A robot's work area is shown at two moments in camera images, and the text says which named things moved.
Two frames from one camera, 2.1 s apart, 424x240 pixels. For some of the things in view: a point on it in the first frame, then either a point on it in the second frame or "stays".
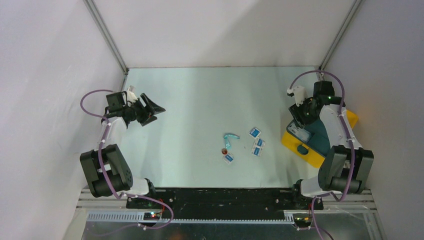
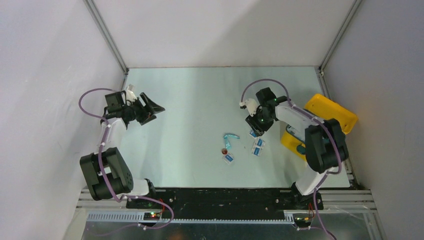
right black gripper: [296, 112] to [258, 129]
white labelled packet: [300, 133] stays
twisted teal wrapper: [228, 144] stays
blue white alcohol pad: [255, 133] stays
